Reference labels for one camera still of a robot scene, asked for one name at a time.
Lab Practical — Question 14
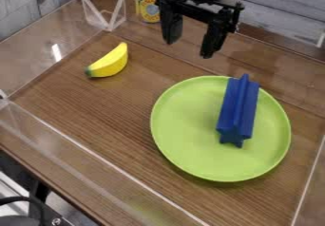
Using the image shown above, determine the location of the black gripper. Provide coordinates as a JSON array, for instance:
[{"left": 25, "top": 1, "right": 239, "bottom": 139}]
[{"left": 158, "top": 0, "right": 245, "bottom": 59}]

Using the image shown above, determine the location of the yellow toy banana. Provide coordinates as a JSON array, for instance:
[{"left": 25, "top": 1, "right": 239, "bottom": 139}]
[{"left": 86, "top": 43, "right": 129, "bottom": 78}]

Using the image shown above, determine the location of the green round plate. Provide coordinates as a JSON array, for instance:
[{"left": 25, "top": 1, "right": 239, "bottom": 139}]
[{"left": 150, "top": 76, "right": 292, "bottom": 182}]

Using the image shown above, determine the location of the yellow labelled tin can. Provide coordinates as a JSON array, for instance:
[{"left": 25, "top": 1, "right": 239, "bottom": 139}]
[{"left": 137, "top": 0, "right": 161, "bottom": 24}]

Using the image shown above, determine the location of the clear acrylic tray wall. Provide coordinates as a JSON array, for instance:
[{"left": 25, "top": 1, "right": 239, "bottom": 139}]
[{"left": 0, "top": 0, "right": 325, "bottom": 226}]

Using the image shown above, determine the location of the black metal table bracket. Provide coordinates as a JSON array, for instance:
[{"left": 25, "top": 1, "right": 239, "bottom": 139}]
[{"left": 29, "top": 179, "right": 74, "bottom": 226}]

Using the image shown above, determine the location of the black cable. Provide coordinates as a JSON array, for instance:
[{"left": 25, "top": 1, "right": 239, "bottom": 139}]
[{"left": 0, "top": 196, "right": 47, "bottom": 226}]

